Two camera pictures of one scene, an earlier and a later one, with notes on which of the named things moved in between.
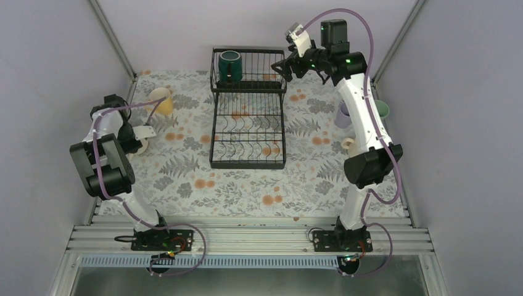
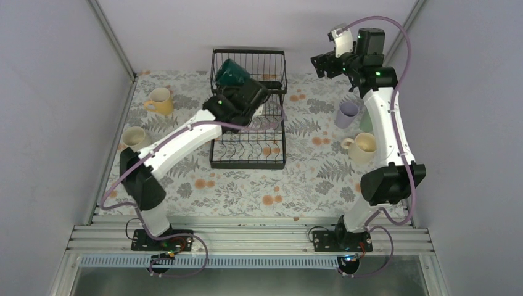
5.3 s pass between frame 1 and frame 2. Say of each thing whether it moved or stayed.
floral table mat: stayed
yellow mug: stayed
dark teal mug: moved
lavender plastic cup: stayed
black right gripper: moved
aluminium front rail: stayed
